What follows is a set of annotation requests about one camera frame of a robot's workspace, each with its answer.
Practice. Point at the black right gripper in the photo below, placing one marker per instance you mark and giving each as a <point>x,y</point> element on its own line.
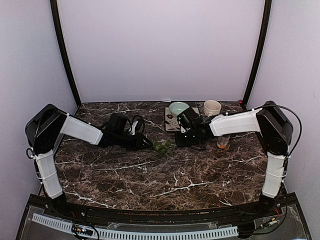
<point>180,143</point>

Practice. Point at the circuit board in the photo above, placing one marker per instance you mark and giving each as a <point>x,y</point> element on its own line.
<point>270,222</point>
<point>81,230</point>

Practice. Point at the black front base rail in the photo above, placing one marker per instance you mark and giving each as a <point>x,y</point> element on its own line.
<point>246,217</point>

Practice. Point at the floral square ceramic plate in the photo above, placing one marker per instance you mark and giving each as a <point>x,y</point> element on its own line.
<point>170,122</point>

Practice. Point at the green pill organizer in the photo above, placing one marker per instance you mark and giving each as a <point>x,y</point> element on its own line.
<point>162,148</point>

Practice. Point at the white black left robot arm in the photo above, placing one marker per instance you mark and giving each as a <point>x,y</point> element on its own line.
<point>48,125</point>

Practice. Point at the orange grey-capped pill bottle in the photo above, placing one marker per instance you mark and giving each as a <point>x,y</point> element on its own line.
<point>222,141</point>

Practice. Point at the white slotted cable duct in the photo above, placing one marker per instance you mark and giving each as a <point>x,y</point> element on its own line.
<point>126,231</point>

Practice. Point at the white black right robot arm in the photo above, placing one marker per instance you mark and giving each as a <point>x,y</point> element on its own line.
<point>268,120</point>

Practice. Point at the left circuit board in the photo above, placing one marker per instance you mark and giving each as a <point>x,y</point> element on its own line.
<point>81,230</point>

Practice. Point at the black right corner post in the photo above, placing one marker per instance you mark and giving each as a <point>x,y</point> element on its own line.
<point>258,53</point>

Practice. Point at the cream floral ceramic mug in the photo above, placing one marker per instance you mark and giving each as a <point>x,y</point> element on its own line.
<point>211,108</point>

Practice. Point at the right circuit board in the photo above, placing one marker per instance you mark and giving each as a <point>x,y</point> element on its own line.
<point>270,222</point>

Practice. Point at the plain teal ceramic bowl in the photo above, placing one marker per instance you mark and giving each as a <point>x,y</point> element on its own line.
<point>177,108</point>

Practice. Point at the black left corner post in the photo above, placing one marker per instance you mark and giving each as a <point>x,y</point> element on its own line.
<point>63,51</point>

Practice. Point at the black corner post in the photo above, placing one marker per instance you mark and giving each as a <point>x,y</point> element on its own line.
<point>63,51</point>
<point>258,53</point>

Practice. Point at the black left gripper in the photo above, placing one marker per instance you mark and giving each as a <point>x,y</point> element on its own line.
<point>139,142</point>

